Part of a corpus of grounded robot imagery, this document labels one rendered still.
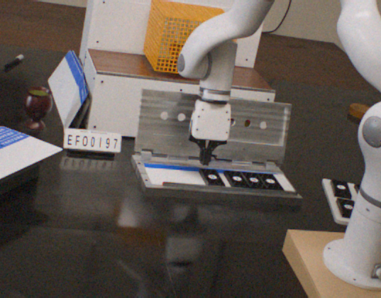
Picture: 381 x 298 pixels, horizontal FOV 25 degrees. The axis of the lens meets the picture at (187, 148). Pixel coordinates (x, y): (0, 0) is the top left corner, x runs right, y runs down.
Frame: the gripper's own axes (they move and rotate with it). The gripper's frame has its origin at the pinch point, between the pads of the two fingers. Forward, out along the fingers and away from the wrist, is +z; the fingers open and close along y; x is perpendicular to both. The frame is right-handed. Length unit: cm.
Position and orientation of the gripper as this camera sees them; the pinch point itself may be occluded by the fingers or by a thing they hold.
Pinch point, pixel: (205, 157)
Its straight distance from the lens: 227.5
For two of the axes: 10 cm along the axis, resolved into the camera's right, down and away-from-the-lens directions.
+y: 9.5, 0.8, 2.9
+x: -2.6, -2.1, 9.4
